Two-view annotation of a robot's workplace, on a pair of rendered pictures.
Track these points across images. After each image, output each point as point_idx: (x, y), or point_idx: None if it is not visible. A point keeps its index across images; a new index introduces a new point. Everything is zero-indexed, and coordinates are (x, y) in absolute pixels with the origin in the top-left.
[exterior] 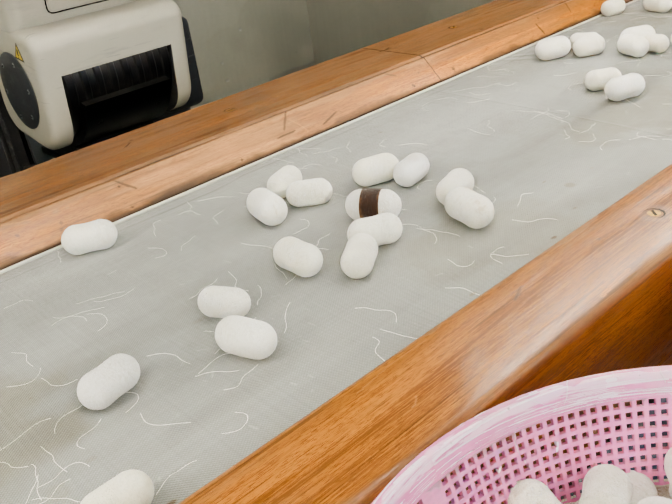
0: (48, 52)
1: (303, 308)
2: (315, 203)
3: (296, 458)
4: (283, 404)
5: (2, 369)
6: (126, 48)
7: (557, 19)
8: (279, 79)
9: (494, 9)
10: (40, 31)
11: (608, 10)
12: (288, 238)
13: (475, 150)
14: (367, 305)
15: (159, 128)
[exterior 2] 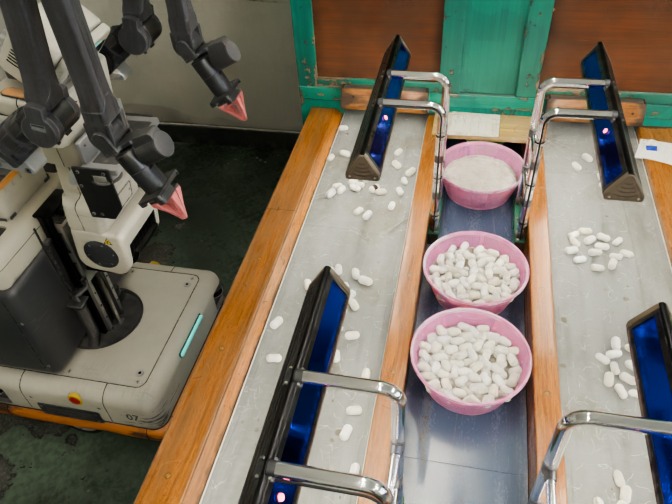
0: (126, 238)
1: (351, 322)
2: None
3: (392, 354)
4: (370, 345)
5: None
6: (143, 220)
7: (317, 170)
8: (257, 236)
9: (294, 170)
10: (118, 230)
11: (330, 160)
12: None
13: (344, 253)
14: (364, 316)
15: (245, 274)
